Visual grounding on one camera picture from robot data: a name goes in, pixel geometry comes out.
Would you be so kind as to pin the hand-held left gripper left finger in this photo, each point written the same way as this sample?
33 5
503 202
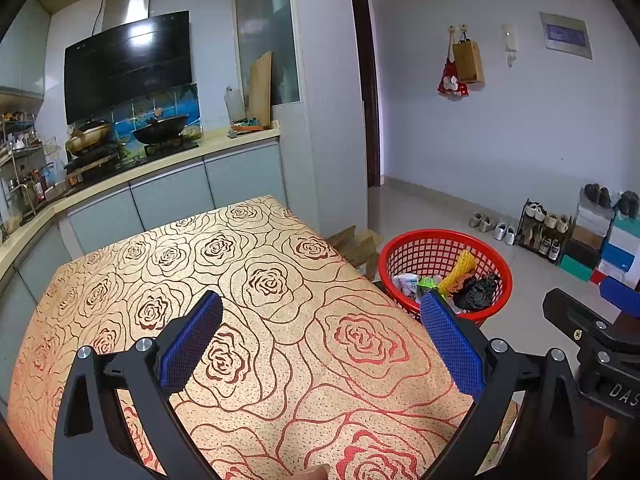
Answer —
192 342

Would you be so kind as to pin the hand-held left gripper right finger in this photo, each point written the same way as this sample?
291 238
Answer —
450 345

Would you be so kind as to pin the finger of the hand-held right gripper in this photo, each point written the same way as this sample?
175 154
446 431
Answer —
622 297
570 312

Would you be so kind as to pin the black plastic bag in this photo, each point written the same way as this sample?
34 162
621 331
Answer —
477 292

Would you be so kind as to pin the green snack packet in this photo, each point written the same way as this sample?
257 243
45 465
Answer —
427 284

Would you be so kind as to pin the white cartoon printed packet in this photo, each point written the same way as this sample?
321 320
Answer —
405 285

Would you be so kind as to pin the red plastic mesh basket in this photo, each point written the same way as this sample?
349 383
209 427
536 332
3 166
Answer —
400 260

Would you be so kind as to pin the person's left hand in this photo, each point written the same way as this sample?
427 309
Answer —
310 472

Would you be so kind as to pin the stack of shoe boxes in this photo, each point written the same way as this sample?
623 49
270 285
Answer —
615 250

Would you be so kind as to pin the black shoe rack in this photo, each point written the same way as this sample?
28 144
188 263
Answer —
564 245

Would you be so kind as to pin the group of pale shoes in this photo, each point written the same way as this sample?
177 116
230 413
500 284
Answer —
550 222

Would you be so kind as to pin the grey shoe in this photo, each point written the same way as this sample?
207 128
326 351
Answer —
621 204
635 205

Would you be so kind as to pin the white shoe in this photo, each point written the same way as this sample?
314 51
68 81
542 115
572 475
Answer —
510 236
500 231

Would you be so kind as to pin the dark shoe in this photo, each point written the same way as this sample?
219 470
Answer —
592 194
605 197

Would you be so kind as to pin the beige slipper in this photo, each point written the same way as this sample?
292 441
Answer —
486 224
475 221

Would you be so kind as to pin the kitchen counter with grey cabinets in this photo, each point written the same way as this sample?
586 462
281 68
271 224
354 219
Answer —
165 195

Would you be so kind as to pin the black gas stove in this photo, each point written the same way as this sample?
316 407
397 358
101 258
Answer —
100 165

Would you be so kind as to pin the black wok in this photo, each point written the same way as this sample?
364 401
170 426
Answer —
160 132

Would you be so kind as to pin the orange kitchen tool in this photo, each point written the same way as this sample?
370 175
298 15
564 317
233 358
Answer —
247 127

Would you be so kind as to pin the brass coloured pan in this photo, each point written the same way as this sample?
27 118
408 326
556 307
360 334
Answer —
87 137

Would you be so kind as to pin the clear plastic bottle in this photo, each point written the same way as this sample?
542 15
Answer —
234 105

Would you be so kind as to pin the dark brown door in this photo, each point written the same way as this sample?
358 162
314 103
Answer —
367 110

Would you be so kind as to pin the metal spice rack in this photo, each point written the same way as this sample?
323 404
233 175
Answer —
20 160

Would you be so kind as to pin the red hanging cloth bag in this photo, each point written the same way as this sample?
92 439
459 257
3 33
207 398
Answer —
447 85

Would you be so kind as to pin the wooden cutting board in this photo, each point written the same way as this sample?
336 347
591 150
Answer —
260 90

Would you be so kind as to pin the brown paper bag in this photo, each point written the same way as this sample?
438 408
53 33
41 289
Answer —
467 62

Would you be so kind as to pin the white intercom handset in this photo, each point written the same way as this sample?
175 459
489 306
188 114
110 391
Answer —
510 40

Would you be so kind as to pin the black range hood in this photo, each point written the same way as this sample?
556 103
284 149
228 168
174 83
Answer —
125 65

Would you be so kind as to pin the frosted glass panel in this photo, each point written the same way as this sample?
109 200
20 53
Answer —
265 20

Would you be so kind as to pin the grey wall panel box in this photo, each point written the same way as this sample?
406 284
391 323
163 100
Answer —
565 35

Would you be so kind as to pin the grey wall cabinet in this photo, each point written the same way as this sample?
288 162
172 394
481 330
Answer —
22 50

